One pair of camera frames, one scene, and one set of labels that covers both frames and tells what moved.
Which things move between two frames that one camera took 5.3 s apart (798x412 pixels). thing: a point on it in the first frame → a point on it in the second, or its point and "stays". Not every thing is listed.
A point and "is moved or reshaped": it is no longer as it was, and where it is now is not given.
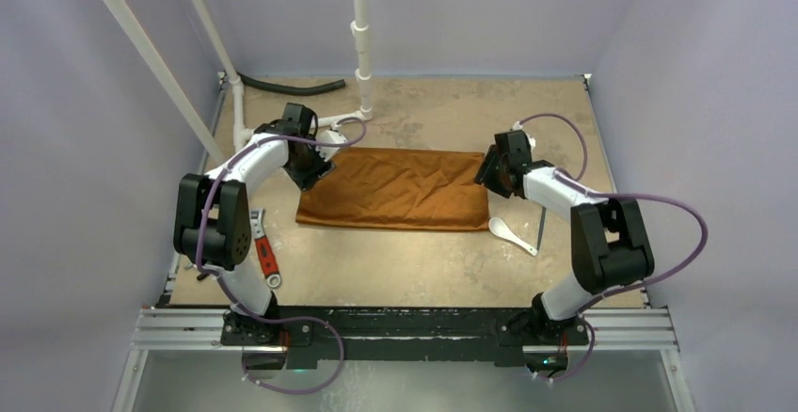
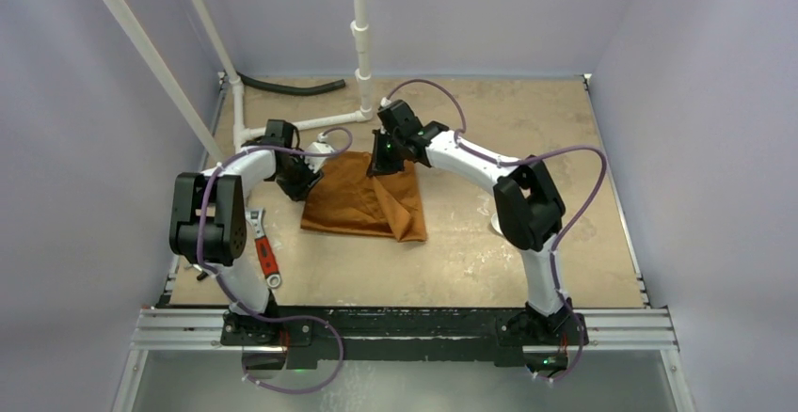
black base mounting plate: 404,332 stays
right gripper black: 494,173 → 385,156
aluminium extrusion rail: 652,329 stays
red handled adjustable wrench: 264,250 stays
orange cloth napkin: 398,188 is moved or reshaped
